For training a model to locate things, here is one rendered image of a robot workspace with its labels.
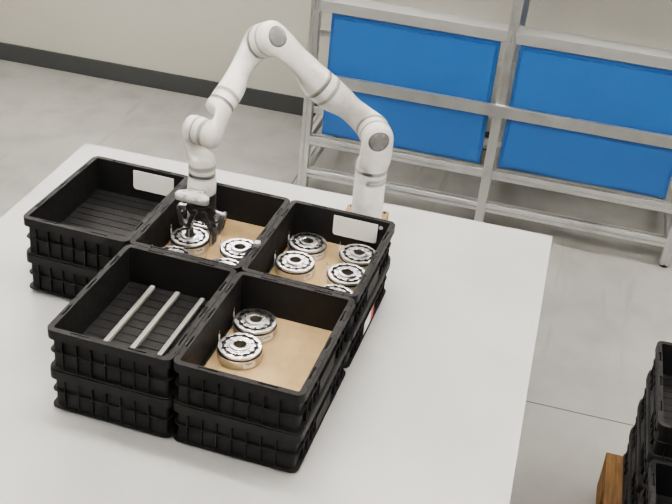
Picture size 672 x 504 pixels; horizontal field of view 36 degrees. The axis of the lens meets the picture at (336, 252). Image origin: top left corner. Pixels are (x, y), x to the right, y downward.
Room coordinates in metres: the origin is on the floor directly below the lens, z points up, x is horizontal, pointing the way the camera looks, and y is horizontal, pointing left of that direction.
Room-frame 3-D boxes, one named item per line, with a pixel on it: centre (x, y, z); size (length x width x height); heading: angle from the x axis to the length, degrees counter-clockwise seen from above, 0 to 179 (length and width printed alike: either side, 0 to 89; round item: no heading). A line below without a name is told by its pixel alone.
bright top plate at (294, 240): (2.42, 0.08, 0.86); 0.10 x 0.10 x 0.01
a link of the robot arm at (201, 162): (2.39, 0.37, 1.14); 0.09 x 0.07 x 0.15; 62
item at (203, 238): (2.39, 0.39, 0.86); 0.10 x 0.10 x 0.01
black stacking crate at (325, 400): (1.91, 0.13, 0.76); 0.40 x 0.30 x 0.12; 166
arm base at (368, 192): (2.69, -0.08, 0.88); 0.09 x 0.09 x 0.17; 82
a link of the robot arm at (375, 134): (2.69, -0.08, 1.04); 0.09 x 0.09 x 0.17; 14
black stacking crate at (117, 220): (2.45, 0.62, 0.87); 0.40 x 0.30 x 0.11; 166
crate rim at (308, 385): (1.91, 0.13, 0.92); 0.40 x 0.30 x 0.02; 166
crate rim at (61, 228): (2.45, 0.62, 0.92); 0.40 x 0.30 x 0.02; 166
